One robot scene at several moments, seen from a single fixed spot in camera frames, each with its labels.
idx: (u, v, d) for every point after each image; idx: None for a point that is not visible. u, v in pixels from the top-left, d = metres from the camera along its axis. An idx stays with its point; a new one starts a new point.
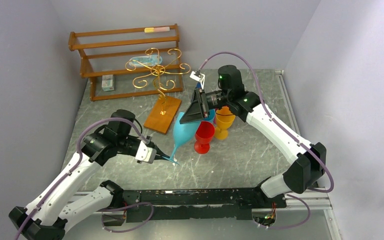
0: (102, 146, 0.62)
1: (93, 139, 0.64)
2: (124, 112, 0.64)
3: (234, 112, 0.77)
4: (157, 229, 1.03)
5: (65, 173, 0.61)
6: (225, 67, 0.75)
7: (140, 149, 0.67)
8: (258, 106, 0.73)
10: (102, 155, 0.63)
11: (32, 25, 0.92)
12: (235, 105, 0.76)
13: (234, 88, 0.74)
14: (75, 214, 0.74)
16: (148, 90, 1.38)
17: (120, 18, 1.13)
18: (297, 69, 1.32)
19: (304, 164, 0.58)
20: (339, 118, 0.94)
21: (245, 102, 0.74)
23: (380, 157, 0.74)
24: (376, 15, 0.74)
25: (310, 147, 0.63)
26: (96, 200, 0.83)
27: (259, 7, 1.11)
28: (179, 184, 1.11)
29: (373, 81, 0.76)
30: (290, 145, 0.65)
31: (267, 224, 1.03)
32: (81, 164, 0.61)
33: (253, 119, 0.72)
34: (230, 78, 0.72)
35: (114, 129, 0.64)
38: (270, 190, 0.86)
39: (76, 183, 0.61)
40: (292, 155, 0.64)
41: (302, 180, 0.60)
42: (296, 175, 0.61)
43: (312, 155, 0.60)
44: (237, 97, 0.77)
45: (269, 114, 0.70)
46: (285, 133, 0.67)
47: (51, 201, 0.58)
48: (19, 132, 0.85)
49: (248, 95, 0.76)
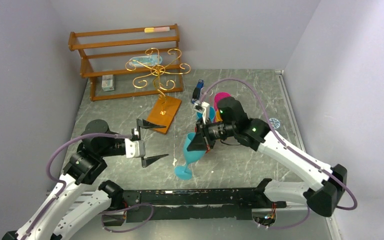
0: (89, 167, 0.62)
1: (77, 160, 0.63)
2: (97, 127, 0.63)
3: (243, 143, 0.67)
4: (157, 229, 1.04)
5: (52, 196, 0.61)
6: (223, 100, 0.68)
7: (128, 147, 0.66)
8: (268, 134, 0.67)
10: (90, 174, 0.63)
11: (32, 25, 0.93)
12: (243, 136, 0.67)
13: (238, 118, 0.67)
14: (70, 227, 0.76)
16: (148, 90, 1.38)
17: (120, 18, 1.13)
18: (297, 68, 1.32)
19: (331, 191, 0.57)
20: (339, 118, 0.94)
21: (254, 131, 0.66)
23: (380, 157, 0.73)
24: (375, 16, 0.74)
25: (331, 171, 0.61)
26: (92, 208, 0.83)
27: (258, 7, 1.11)
28: (179, 184, 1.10)
29: (373, 82, 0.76)
30: (312, 173, 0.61)
31: (267, 224, 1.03)
32: (67, 187, 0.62)
33: (265, 149, 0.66)
34: (232, 110, 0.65)
35: (92, 147, 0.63)
38: (274, 195, 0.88)
39: (64, 204, 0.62)
40: (316, 183, 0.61)
41: (329, 207, 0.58)
42: (323, 202, 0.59)
43: (336, 181, 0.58)
44: (242, 127, 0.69)
45: (283, 142, 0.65)
46: (304, 160, 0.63)
47: (40, 226, 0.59)
48: (20, 132, 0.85)
49: (255, 122, 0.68)
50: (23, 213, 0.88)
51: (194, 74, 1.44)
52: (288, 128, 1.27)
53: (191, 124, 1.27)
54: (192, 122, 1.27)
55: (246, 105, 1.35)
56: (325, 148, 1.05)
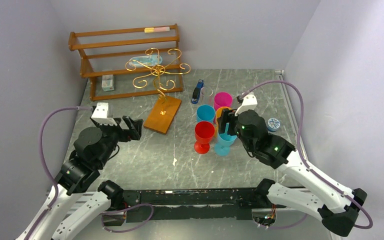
0: (80, 175, 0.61)
1: (70, 168, 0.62)
2: (90, 135, 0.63)
3: (264, 161, 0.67)
4: (157, 229, 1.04)
5: (45, 207, 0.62)
6: (245, 115, 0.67)
7: (97, 112, 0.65)
8: (291, 154, 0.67)
10: (81, 184, 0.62)
11: (31, 25, 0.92)
12: (264, 155, 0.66)
13: (260, 136, 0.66)
14: (69, 232, 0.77)
16: (148, 90, 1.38)
17: (120, 18, 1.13)
18: (296, 68, 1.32)
19: (354, 217, 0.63)
20: (339, 118, 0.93)
21: (276, 150, 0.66)
23: (380, 158, 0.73)
24: (376, 15, 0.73)
25: (353, 196, 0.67)
26: (91, 211, 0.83)
27: (258, 8, 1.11)
28: (179, 184, 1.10)
29: (373, 81, 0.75)
30: (335, 198, 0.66)
31: (267, 224, 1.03)
32: (59, 196, 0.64)
33: (289, 170, 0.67)
34: (255, 128, 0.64)
35: (86, 156, 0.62)
38: (280, 201, 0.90)
39: (58, 214, 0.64)
40: (338, 207, 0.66)
41: (349, 228, 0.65)
42: (344, 223, 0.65)
43: (359, 207, 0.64)
44: (263, 144, 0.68)
45: (308, 165, 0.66)
46: (329, 185, 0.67)
47: (35, 237, 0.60)
48: (20, 132, 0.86)
49: (277, 140, 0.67)
50: (23, 213, 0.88)
51: (194, 74, 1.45)
52: (288, 128, 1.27)
53: (191, 124, 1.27)
54: (192, 122, 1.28)
55: None
56: (325, 148, 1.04)
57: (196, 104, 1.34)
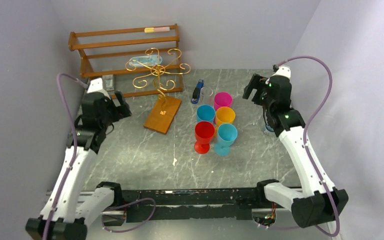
0: (92, 133, 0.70)
1: (78, 132, 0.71)
2: (94, 96, 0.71)
3: (271, 124, 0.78)
4: (157, 229, 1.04)
5: (66, 169, 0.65)
6: (278, 77, 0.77)
7: (93, 86, 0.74)
8: (298, 127, 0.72)
10: (94, 141, 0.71)
11: (31, 25, 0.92)
12: (274, 118, 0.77)
13: (280, 100, 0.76)
14: (89, 212, 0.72)
16: (148, 90, 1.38)
17: (120, 18, 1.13)
18: (296, 69, 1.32)
19: (319, 202, 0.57)
20: (339, 118, 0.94)
21: (286, 118, 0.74)
23: (377, 158, 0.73)
24: (376, 15, 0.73)
25: (331, 190, 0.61)
26: (101, 198, 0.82)
27: (258, 8, 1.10)
28: (179, 184, 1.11)
29: (372, 81, 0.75)
30: (312, 180, 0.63)
31: (267, 224, 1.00)
32: (78, 157, 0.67)
33: (286, 139, 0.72)
34: (278, 88, 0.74)
35: (93, 115, 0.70)
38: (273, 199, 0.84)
39: (79, 175, 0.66)
40: (309, 190, 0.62)
41: (308, 215, 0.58)
42: (302, 206, 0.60)
43: (329, 198, 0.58)
44: (280, 110, 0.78)
45: (305, 140, 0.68)
46: (312, 166, 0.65)
47: (65, 198, 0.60)
48: (20, 132, 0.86)
49: (292, 112, 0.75)
50: (23, 213, 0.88)
51: (194, 74, 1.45)
52: None
53: (191, 124, 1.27)
54: (192, 122, 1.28)
55: (246, 105, 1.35)
56: (325, 148, 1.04)
57: (196, 104, 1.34)
